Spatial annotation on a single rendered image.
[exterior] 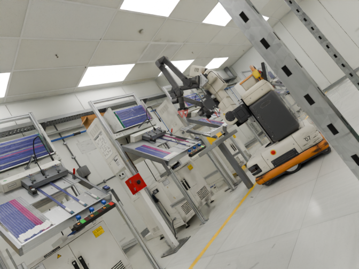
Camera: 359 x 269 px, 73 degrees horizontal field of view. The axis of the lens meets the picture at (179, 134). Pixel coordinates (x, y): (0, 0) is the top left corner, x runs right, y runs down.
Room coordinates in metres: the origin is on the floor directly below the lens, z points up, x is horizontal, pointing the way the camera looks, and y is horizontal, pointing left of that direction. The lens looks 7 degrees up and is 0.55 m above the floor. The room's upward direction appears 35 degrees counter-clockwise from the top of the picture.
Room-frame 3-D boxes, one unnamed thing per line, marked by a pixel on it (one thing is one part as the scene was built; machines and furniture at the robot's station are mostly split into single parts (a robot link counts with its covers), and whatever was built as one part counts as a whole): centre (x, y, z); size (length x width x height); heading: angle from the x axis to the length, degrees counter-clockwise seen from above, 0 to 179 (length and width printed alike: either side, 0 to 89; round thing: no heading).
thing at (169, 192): (3.23, 0.54, 0.31); 0.70 x 0.65 x 0.62; 141
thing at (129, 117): (3.20, 0.40, 1.52); 0.51 x 0.13 x 0.27; 141
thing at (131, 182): (2.38, 0.63, 0.39); 0.24 x 0.24 x 0.78; 51
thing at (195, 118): (4.26, -0.52, 0.65); 1.01 x 0.73 x 1.29; 51
